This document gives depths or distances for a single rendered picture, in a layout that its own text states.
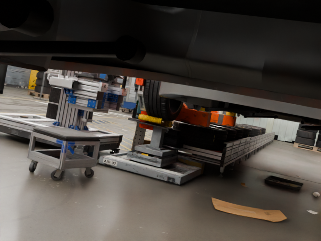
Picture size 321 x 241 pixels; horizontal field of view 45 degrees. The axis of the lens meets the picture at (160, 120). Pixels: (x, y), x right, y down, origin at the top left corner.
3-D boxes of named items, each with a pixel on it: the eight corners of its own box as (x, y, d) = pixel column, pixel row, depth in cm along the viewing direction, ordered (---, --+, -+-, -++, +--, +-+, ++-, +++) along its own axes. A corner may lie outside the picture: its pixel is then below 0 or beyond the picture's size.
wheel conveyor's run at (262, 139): (253, 155, 759) (258, 136, 757) (211, 146, 787) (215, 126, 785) (273, 142, 1403) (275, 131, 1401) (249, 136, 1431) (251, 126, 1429)
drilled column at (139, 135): (137, 157, 465) (144, 122, 462) (130, 155, 468) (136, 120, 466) (141, 156, 474) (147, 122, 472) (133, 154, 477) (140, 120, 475)
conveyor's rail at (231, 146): (224, 163, 428) (228, 143, 426) (219, 162, 429) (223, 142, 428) (250, 150, 660) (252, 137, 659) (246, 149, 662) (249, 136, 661)
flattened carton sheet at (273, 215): (289, 225, 284) (290, 220, 284) (215, 210, 285) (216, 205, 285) (277, 213, 315) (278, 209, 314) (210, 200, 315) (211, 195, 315)
